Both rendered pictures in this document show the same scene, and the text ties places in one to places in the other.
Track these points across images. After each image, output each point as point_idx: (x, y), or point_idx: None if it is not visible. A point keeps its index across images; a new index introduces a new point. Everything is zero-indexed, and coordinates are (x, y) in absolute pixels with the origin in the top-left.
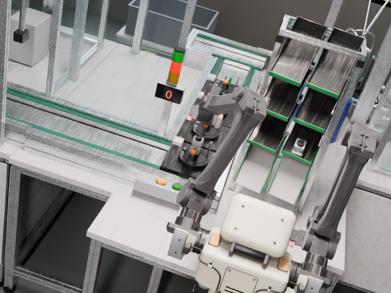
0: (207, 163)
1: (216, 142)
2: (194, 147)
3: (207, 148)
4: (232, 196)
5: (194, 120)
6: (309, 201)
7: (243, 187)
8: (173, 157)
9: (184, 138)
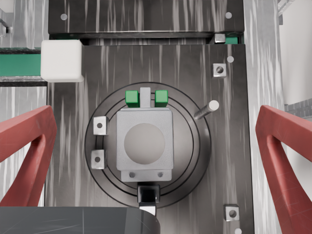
0: (210, 158)
1: None
2: (139, 179)
3: (178, 33)
4: (290, 154)
5: (53, 142)
6: None
7: (309, 93)
8: (75, 171)
9: (82, 20)
